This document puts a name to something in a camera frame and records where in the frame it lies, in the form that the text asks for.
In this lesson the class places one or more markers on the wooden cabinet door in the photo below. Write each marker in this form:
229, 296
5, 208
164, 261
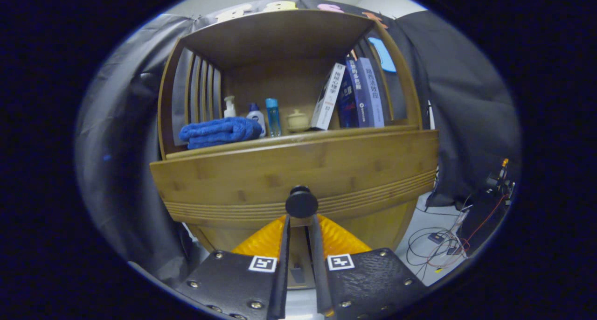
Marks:
382, 226
298, 245

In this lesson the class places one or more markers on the blue folded towel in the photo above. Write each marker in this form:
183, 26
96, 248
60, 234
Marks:
219, 132

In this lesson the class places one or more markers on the wooden drawer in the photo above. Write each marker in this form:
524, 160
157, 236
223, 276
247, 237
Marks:
233, 180

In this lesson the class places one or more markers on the wooden countertop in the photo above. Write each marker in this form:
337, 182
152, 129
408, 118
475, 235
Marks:
354, 131

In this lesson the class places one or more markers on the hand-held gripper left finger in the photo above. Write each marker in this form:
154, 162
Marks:
233, 282

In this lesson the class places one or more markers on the beige lidded tea cup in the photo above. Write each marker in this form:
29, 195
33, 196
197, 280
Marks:
297, 121

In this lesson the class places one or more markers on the wooden cabinet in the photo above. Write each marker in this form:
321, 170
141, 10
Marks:
280, 35

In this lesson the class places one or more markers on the white bottle with blue cap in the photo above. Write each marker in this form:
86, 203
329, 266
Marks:
256, 117

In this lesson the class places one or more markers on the white pump bottle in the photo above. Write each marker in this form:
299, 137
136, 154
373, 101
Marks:
229, 109

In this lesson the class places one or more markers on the dark blue book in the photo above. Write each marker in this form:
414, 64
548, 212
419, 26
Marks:
350, 100

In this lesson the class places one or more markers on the light blue book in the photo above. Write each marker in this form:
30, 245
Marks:
372, 93

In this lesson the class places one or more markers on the white book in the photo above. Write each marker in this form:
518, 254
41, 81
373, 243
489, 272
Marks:
326, 100

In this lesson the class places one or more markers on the clear blue bottle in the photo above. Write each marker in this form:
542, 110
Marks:
273, 119

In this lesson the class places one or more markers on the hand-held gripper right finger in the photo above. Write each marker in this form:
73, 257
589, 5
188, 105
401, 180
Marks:
368, 282

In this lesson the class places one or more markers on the black drawer knob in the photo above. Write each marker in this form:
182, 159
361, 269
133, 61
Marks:
301, 203

